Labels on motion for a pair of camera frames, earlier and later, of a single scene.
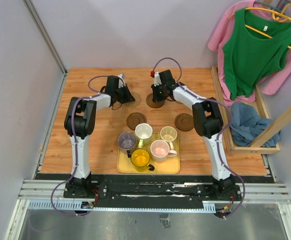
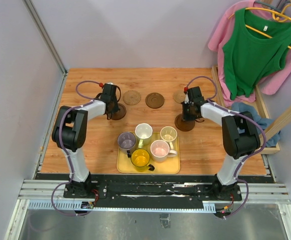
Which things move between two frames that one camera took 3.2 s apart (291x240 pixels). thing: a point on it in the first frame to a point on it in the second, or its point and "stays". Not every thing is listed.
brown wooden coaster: x=134 y=119 to x=120 y=114
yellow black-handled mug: x=140 y=158 stays
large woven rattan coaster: x=137 y=100 stays
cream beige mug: x=169 y=134 stays
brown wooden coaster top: x=156 y=104 stays
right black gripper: x=155 y=97 to x=185 y=117
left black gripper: x=129 y=98 to x=116 y=109
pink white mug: x=160 y=151 stays
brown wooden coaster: x=184 y=122 stays
